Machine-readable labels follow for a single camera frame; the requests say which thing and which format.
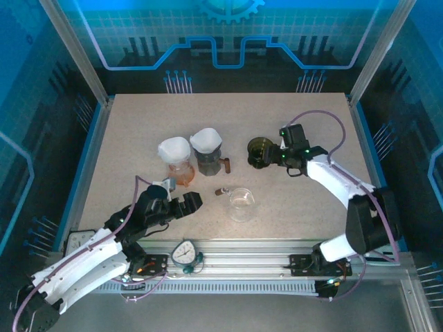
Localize dark olive dripper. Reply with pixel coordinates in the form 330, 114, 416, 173
246, 136, 274, 170

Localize orange glass carafe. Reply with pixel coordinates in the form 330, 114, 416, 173
168, 162, 197, 188

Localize clear plastic dripper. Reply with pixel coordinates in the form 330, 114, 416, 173
165, 157, 195, 174

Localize grey plastic dripper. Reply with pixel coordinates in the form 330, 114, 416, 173
192, 147, 222, 165

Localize clear glass carafe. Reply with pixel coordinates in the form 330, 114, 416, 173
214, 186, 257, 223

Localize white paper coffee filter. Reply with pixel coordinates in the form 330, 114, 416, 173
157, 136, 192, 164
189, 127, 224, 155

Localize white analog clock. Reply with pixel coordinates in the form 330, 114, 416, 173
172, 239, 198, 268

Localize teal clamp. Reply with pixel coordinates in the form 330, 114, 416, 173
182, 253, 206, 276

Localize small circuit board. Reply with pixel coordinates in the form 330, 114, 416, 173
315, 278, 343, 299
120, 276, 146, 292

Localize thin black cable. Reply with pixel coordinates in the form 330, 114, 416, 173
145, 221, 171, 240

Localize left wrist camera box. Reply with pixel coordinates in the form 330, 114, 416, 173
152, 176, 177, 193

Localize purple cable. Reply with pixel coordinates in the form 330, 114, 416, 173
287, 109, 401, 264
327, 259, 370, 302
12, 174, 165, 332
119, 268, 171, 304

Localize blue trimmed aluminium side rail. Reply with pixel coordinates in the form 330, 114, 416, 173
57, 96, 116, 243
347, 96, 404, 250

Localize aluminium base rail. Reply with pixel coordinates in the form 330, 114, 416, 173
96, 238, 354, 282

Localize slotted grey cable duct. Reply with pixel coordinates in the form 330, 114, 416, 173
78, 279, 321, 295

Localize aluminium frame post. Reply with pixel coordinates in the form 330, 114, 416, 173
347, 0, 419, 107
399, 276, 432, 332
37, 0, 116, 107

